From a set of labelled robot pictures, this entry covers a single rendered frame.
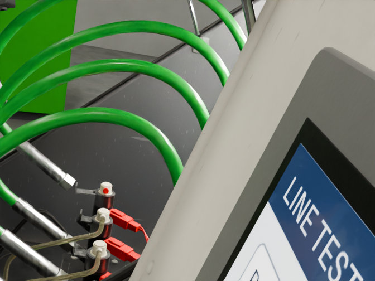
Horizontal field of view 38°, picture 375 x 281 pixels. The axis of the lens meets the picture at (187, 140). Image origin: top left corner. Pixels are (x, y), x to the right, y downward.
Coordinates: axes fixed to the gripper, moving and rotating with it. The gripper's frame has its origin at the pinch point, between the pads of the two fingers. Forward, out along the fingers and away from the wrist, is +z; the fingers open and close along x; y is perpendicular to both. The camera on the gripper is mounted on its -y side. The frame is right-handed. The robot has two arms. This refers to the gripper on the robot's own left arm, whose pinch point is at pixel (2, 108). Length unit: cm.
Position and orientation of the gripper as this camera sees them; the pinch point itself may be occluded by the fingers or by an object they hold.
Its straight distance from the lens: 76.4
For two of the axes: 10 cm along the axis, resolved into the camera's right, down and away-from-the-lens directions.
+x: -0.7, 1.1, -9.9
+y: -8.5, 5.1, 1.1
